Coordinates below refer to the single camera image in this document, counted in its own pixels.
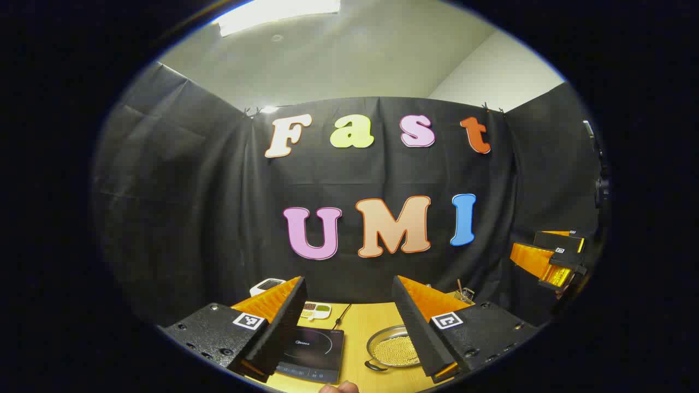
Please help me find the white boxy appliance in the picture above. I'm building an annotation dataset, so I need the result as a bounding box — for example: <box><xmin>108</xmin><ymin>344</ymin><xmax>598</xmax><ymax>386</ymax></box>
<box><xmin>250</xmin><ymin>278</ymin><xmax>286</xmax><ymax>298</ymax></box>

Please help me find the black induction cooktop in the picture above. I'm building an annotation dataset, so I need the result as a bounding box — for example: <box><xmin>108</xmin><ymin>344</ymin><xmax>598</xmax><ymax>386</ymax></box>
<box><xmin>276</xmin><ymin>326</ymin><xmax>345</xmax><ymax>384</ymax></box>

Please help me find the steel pot with black handles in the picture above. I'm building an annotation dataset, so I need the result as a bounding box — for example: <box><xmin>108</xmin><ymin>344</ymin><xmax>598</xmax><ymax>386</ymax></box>
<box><xmin>364</xmin><ymin>324</ymin><xmax>424</xmax><ymax>373</ymax></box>

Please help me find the white divided seasoning dish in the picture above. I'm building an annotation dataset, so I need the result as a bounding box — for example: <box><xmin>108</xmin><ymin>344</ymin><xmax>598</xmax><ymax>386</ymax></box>
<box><xmin>299</xmin><ymin>301</ymin><xmax>332</xmax><ymax>321</ymax></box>

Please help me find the pile of yellow soybeans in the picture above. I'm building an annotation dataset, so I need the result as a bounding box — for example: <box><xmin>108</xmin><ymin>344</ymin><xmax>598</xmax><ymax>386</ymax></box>
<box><xmin>372</xmin><ymin>335</ymin><xmax>421</xmax><ymax>367</ymax></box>

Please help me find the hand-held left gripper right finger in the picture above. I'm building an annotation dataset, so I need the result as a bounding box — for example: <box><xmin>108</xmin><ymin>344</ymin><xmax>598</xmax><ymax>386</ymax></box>
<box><xmin>392</xmin><ymin>275</ymin><xmax>541</xmax><ymax>384</ymax></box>

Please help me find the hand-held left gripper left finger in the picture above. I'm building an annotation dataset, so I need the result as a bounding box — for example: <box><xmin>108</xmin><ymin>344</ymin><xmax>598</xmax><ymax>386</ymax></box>
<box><xmin>158</xmin><ymin>276</ymin><xmax>308</xmax><ymax>383</ymax></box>

